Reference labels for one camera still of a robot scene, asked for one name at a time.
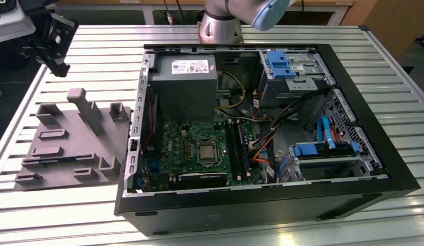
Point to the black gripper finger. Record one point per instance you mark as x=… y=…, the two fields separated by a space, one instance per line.
x=59 y=68

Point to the RAM stick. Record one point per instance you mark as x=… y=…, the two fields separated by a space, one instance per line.
x=62 y=158

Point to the black RAM slot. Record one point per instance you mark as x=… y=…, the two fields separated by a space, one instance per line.
x=232 y=148

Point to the grey parts rack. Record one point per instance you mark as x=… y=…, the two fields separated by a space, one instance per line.
x=75 y=143

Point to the grey power supply unit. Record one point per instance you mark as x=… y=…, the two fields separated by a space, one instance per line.
x=181 y=97

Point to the green motherboard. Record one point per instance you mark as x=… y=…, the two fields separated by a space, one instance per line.
x=174 y=133

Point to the blue board connector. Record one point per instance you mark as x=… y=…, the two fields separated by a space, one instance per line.
x=154 y=167

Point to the CPU socket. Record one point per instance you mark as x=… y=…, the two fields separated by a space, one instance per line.
x=205 y=141

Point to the silver CPU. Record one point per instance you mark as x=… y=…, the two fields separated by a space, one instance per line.
x=207 y=153

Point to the black graphics card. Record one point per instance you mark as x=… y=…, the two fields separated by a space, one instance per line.
x=201 y=180

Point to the blue drive bay latch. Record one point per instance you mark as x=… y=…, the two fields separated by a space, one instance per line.
x=280 y=64

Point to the metal drive cage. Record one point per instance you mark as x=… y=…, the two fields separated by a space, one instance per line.
x=300 y=87

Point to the hard disk in blue carrier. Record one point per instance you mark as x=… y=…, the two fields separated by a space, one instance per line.
x=307 y=150

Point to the black open PC case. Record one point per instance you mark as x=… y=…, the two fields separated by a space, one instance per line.
x=267 y=210

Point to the metal disk bay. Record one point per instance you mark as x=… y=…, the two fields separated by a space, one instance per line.
x=335 y=160

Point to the wooden cabinet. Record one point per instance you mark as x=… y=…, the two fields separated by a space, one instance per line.
x=385 y=20

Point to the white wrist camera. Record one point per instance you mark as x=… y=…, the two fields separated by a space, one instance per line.
x=10 y=25

